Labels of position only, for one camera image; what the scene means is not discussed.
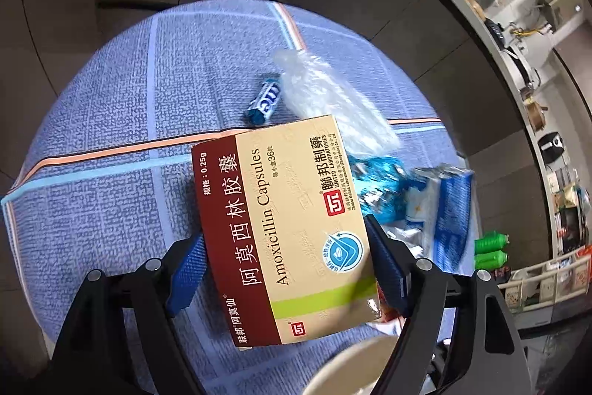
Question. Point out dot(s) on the cream round container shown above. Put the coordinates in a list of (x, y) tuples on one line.
[(342, 372)]

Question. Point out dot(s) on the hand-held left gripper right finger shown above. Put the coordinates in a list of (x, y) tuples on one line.
[(389, 266)]

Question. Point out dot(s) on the white storage rack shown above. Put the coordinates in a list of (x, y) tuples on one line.
[(550, 279)]

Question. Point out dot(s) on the black air fryer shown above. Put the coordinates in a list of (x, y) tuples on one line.
[(550, 149)]

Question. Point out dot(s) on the clear plastic bag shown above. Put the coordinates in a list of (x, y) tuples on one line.
[(323, 99)]

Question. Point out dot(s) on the blue foil wrapper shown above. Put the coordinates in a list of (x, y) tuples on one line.
[(374, 186)]

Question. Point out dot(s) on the brass pot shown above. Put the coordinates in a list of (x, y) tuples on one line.
[(536, 115)]

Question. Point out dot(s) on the green plastic bottle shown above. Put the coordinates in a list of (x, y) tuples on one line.
[(491, 241), (491, 260)]

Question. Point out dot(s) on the beige maroon medicine box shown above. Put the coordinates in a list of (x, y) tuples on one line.
[(286, 228)]

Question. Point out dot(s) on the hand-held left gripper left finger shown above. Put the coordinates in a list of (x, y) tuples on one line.
[(186, 279)]

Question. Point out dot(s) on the blue checked tablecloth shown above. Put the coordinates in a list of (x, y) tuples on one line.
[(115, 122)]

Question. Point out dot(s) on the blue white candy roll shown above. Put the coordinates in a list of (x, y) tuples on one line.
[(264, 99)]

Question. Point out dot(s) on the black cooktop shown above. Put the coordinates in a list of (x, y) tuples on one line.
[(495, 33)]

